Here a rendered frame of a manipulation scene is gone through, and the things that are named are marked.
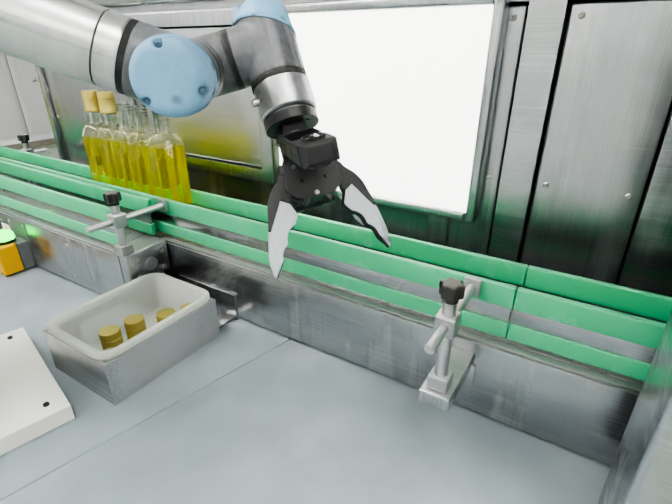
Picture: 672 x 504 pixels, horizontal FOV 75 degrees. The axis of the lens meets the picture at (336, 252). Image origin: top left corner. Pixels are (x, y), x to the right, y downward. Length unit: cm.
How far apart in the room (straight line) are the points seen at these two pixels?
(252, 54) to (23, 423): 59
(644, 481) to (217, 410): 53
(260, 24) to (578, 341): 56
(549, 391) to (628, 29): 49
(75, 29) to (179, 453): 52
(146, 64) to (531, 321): 54
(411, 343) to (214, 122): 66
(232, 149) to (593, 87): 70
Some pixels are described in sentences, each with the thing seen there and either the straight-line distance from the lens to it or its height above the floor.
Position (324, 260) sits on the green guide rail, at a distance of 73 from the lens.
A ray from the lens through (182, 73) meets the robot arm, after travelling 47.
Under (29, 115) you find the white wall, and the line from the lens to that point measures 742.
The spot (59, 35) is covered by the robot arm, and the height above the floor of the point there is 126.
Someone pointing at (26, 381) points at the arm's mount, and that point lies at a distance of 86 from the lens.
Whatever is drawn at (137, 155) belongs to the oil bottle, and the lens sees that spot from 102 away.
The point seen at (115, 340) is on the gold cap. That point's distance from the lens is 84.
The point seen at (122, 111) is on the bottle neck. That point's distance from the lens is 106.
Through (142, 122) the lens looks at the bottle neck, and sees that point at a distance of 102.
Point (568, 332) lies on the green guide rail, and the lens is 64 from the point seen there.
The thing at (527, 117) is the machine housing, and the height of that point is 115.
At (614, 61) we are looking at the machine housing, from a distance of 75.
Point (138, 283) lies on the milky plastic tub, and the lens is 93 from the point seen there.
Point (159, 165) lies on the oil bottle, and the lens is 98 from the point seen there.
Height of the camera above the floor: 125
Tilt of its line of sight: 25 degrees down
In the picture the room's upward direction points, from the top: straight up
